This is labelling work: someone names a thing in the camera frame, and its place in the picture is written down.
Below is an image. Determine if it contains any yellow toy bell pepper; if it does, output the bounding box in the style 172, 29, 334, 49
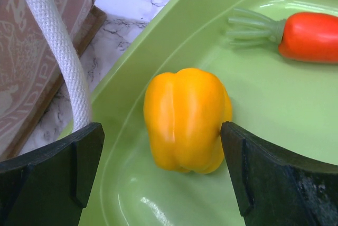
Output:
143, 68, 232, 174

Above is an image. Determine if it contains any brown jute tote bag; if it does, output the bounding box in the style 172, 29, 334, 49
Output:
1, 0, 106, 160

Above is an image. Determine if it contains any green plastic tray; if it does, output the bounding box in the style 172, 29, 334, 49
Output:
58, 0, 338, 226

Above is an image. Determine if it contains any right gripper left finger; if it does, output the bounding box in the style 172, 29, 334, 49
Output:
1, 123, 105, 225

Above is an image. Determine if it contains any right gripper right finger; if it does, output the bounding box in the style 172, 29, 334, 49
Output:
220, 122, 337, 225

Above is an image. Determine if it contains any orange toy carrot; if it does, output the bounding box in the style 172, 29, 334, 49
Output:
226, 8, 337, 64

